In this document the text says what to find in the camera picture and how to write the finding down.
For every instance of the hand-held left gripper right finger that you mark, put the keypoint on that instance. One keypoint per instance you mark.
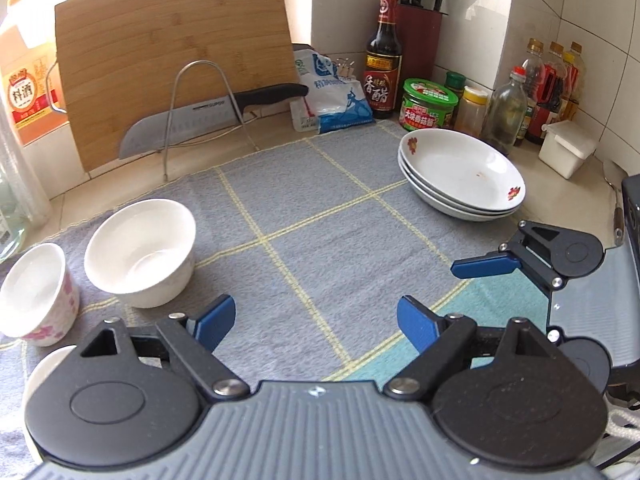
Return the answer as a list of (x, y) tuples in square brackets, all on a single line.
[(415, 322)]

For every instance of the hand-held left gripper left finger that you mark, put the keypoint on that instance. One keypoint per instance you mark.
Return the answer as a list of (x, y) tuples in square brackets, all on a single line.
[(215, 320)]

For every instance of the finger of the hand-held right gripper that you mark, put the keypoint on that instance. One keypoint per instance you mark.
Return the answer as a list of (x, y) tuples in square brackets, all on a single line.
[(485, 266)]

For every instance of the white plate with fruit print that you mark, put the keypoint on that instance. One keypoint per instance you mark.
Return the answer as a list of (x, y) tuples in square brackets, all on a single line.
[(450, 206), (460, 216)]

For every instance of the white bowl with faint flowers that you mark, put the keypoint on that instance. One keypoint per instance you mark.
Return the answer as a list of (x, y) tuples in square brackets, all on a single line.
[(140, 260)]

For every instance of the stack of white floral plates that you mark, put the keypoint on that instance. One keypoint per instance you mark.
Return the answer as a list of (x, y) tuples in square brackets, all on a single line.
[(460, 170)]

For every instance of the plain white bowl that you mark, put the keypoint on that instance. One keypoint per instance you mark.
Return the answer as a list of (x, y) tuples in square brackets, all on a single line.
[(45, 362)]

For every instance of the white bowl with pink flowers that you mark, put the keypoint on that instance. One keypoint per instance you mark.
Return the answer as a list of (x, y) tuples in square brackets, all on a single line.
[(30, 285)]

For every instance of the grey checked dish cloth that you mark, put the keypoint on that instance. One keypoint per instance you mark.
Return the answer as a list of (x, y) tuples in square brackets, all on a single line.
[(310, 220)]

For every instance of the white plastic seasoning box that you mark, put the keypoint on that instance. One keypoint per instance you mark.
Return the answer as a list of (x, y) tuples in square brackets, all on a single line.
[(565, 152)]

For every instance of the bottle with green label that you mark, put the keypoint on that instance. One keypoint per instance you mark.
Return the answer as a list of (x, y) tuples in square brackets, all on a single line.
[(524, 127)]

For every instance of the spice jar with yellow lid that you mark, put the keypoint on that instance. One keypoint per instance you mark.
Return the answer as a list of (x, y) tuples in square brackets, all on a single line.
[(470, 115)]

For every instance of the glass bottle with red cap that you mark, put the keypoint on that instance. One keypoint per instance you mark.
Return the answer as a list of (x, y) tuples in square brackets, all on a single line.
[(502, 115)]

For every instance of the sauce jar with green lid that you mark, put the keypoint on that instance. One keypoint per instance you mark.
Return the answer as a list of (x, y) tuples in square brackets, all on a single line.
[(427, 115)]

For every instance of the dark sauce bottle red label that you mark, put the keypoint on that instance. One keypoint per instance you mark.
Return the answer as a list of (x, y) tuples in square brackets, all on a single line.
[(547, 110)]

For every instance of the jar with dark green cap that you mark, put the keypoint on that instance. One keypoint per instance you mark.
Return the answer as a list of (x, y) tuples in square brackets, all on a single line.
[(455, 80)]

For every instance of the dark vinegar bottle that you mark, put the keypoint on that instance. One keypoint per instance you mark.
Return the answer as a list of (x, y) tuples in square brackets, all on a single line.
[(382, 90)]

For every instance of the dark bottle with yellow cap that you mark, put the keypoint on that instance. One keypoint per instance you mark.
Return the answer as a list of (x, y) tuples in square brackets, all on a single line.
[(534, 67)]

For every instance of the yellow oil bottle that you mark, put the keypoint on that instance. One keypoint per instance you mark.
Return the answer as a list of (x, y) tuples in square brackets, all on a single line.
[(572, 80)]

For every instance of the blue and white salt bag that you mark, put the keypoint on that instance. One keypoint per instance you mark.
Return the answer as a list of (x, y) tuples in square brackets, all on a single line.
[(340, 110)]

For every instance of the dark red knife block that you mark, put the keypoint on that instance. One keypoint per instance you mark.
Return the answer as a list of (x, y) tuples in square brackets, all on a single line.
[(420, 45)]

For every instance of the metal binder clips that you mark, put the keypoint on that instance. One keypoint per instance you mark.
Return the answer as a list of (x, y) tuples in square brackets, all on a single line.
[(345, 67)]

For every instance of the yellow cooking wine jug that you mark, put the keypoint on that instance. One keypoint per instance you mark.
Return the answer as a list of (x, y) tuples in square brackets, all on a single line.
[(30, 100)]

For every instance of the bamboo cutting board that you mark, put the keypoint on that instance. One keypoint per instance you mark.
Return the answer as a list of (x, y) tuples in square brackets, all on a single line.
[(175, 30)]

